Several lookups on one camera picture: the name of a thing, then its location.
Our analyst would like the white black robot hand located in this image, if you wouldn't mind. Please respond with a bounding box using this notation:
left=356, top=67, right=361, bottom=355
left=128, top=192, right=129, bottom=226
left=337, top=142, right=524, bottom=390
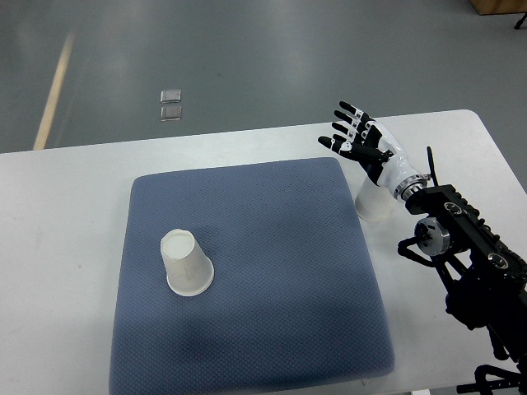
left=318, top=101, right=428, bottom=201

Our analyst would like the white paper cup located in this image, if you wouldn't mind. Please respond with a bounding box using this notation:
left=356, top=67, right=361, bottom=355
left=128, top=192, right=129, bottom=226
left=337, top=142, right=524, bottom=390
left=355, top=177, right=393, bottom=221
left=160, top=229, right=215, bottom=297

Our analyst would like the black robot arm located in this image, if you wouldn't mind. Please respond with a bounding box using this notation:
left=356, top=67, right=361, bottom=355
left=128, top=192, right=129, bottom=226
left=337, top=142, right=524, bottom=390
left=398, top=185, right=526, bottom=394

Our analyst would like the wooden box corner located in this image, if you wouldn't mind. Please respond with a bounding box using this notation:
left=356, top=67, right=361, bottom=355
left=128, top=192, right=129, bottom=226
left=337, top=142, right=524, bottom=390
left=469, top=0, right=527, bottom=16

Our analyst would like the upper metal floor plate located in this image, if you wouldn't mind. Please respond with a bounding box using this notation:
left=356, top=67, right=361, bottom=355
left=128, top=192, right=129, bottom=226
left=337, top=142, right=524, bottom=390
left=160, top=88, right=182, bottom=103

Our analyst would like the black cable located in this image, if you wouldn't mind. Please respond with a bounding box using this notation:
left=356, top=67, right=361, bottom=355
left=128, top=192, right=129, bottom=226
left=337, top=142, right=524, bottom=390
left=426, top=146, right=440, bottom=187

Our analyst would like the blue fabric mat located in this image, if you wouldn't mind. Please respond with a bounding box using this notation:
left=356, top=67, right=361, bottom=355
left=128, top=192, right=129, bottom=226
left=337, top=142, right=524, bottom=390
left=109, top=157, right=394, bottom=394

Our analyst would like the black tripod leg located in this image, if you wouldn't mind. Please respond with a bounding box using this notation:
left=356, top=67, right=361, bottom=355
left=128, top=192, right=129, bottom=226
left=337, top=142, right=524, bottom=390
left=514, top=13, right=527, bottom=30

